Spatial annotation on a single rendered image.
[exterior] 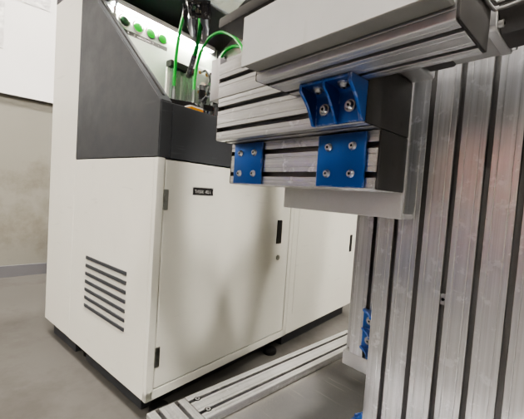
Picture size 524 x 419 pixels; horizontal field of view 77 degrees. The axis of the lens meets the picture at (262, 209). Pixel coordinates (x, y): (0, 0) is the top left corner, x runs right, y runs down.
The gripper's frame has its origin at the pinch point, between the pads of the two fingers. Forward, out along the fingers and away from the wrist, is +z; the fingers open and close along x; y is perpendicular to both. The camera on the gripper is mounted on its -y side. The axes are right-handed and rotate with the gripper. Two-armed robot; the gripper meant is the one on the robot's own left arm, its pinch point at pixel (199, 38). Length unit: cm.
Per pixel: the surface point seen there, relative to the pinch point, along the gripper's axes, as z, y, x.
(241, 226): 47, 49, 4
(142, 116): 9.2, 31.2, -22.4
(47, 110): 92, -123, -98
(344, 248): 105, 33, 70
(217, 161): 24.4, 38.1, -1.9
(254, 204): 45, 41, 11
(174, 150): 14.2, 42.3, -15.1
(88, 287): 66, 50, -54
